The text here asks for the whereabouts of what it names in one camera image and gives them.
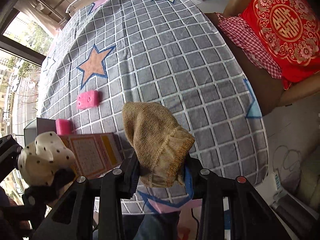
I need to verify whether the red yellow cardboard box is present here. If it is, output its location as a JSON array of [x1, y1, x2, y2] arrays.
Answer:
[[60, 133, 124, 179]]

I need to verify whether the white polka dot scrunchie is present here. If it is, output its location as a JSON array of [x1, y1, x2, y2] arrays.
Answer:
[[17, 131, 76, 186]]

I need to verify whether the white power strip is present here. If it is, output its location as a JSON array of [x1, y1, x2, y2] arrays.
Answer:
[[271, 169, 287, 202]]

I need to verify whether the grey checked star tablecloth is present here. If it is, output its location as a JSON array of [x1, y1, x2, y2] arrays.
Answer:
[[37, 0, 270, 215]]

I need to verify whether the beige knitted sock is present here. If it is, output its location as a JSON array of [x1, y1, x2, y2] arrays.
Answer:
[[122, 102, 195, 187]]

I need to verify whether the red embroidered cushion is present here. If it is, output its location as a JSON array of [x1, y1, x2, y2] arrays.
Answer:
[[240, 0, 319, 89]]

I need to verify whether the red white checked cloth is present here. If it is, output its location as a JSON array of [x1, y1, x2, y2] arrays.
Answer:
[[217, 14, 281, 80]]

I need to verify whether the brown wooden chair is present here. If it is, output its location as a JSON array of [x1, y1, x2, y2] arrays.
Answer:
[[219, 0, 319, 116]]

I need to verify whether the pink sponge block near box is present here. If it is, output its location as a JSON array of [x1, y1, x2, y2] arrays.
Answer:
[[55, 119, 72, 135]]

